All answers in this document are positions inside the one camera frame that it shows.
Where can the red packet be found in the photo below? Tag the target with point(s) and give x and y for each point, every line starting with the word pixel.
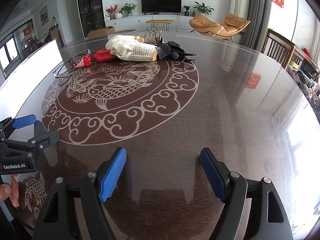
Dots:
pixel 100 56

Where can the red flower vase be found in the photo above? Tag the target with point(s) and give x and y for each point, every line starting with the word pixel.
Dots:
pixel 111 11

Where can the wooden bench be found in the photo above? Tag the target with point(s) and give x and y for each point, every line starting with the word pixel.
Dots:
pixel 165 24

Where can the dark display cabinet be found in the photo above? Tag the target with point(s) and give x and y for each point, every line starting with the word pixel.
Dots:
pixel 91 15

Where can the white cardboard box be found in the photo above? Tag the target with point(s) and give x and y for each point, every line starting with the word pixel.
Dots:
pixel 26 77

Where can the green potted plant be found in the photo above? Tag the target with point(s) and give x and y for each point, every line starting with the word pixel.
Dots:
pixel 128 9
pixel 202 8

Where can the green potted plant right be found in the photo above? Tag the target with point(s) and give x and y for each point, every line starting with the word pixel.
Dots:
pixel 202 8

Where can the wooden dining chair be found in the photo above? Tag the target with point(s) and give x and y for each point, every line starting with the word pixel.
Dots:
pixel 286 53

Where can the orange lounge chair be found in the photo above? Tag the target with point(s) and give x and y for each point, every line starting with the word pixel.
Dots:
pixel 225 30

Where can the green potted plant left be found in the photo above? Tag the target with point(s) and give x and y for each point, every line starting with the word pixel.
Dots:
pixel 128 9

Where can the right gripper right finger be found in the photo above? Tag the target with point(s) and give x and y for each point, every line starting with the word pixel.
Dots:
pixel 267 216

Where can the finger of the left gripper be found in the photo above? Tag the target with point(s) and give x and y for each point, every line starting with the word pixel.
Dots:
pixel 24 121

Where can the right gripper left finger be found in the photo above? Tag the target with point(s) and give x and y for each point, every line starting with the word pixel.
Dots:
pixel 58 218

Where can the left hand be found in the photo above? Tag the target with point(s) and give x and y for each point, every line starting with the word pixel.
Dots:
pixel 10 191

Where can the brown cardboard box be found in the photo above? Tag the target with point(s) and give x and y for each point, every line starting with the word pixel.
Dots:
pixel 101 32

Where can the white tv cabinet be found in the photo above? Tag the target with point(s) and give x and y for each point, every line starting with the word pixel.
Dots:
pixel 141 22

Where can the grey curtain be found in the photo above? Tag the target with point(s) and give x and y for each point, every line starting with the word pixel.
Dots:
pixel 255 32

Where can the black hair clip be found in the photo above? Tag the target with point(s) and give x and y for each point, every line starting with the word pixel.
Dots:
pixel 172 51

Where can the clear glass ornament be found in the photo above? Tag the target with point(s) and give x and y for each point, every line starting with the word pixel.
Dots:
pixel 153 37

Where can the cream knitted cloth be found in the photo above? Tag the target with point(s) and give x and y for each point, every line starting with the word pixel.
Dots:
pixel 131 48

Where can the eyeglasses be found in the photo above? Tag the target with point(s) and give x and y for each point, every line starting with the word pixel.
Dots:
pixel 67 66

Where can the black television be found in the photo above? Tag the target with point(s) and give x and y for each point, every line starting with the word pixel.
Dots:
pixel 157 6

